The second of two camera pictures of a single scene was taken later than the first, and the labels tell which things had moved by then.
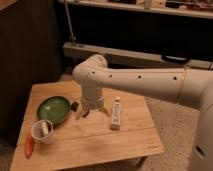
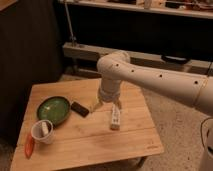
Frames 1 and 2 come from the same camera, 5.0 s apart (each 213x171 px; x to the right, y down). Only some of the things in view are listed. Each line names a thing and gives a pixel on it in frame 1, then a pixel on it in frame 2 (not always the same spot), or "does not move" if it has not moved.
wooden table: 52,137 does not move
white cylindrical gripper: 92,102 to 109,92
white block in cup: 44,127 does not move
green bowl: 54,109 does not move
